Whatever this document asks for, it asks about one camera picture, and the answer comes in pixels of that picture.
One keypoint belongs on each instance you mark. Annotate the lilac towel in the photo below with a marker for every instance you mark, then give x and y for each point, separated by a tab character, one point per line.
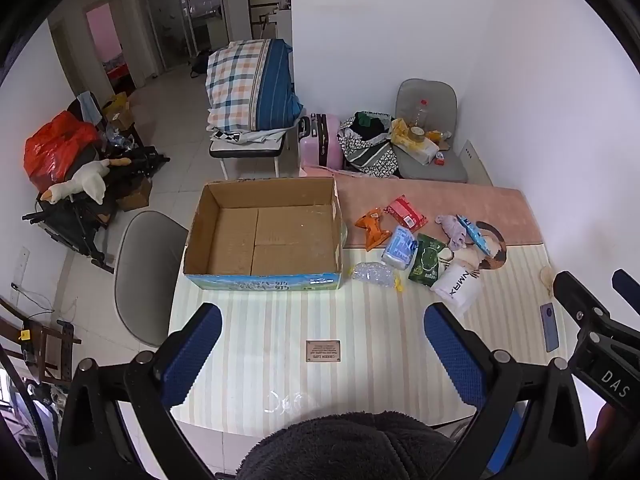
454	230

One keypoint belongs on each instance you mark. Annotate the dark fuzzy hat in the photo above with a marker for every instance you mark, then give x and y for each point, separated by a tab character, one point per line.
387	445

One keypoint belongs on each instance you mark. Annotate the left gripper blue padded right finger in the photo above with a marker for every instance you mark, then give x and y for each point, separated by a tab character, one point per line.
454	346

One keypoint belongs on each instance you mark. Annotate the grey chair by wall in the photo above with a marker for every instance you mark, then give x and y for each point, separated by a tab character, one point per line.
441	115

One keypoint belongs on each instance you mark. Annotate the red plastic bag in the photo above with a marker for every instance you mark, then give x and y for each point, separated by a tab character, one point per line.
49	153

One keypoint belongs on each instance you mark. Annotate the brown cardboard box on floor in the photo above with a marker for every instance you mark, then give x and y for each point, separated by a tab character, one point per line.
138	197

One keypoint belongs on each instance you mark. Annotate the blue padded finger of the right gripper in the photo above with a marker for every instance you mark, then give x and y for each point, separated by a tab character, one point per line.
577	301
628	288

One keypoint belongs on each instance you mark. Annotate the smartphone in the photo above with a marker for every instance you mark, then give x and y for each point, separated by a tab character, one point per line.
549	327

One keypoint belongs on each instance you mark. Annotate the black cart with clutter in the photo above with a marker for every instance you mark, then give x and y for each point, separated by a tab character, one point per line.
76	221

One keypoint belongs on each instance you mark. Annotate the cat shaped mat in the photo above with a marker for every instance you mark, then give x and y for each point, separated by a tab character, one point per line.
476	261

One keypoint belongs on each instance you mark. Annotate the pink suitcase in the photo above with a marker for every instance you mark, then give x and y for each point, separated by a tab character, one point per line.
318	141

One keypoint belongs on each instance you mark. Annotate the red snack packet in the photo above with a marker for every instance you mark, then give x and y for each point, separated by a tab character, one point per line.
406	214

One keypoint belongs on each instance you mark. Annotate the orange snack bag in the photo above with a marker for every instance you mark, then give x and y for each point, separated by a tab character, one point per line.
371	223

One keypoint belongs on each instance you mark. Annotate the white pillow pack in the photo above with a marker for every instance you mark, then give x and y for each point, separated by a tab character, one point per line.
458	288

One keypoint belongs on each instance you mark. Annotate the black white patterned bag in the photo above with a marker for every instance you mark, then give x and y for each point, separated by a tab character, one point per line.
365	143

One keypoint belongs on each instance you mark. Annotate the open cardboard box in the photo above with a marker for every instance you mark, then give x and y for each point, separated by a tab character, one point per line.
269	235

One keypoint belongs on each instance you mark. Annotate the yellow bag on chair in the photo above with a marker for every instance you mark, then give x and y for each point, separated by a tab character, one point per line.
416	145

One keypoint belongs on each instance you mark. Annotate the plaid folded quilt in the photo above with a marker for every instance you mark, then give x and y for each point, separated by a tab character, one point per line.
249	87

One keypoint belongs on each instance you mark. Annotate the wooden chair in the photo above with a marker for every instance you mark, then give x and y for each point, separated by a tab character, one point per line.
32	337

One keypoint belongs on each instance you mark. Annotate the silver yellow scouring sponge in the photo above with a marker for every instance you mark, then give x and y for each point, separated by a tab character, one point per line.
378	273

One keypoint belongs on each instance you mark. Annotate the green wet wipes pack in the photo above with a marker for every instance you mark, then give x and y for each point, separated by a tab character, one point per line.
425	269

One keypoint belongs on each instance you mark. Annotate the white chair under quilt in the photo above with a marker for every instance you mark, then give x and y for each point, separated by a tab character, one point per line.
264	145

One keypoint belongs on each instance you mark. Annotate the plastic bottle red cap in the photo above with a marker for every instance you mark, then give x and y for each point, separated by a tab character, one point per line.
421	114

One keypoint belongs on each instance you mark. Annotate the blue narrow packet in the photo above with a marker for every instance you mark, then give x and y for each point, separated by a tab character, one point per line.
474	234

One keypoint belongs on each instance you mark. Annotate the light blue tissue pack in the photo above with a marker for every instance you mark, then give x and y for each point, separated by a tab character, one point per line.
400	249

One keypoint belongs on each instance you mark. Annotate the pink table mat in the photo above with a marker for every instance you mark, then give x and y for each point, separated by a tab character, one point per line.
505	209

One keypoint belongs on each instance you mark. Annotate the white goose plush toy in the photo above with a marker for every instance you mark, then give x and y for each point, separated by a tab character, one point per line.
88	179

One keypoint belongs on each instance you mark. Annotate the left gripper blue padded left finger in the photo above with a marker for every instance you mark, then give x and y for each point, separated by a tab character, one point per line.
185	352

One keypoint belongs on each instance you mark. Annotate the grey chair at table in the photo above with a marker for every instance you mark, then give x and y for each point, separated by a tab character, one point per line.
146	272

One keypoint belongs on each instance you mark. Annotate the small brown label card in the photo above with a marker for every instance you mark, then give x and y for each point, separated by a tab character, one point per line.
323	351

